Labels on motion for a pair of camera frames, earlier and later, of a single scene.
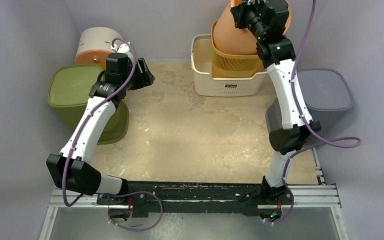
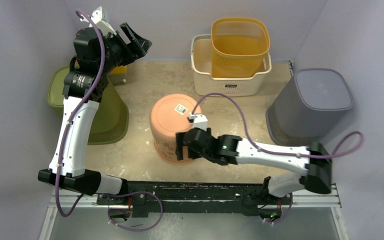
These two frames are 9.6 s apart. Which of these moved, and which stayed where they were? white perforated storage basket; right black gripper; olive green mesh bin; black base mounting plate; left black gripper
Moved: right black gripper; left black gripper
Stayed: black base mounting plate; white perforated storage basket; olive green mesh bin
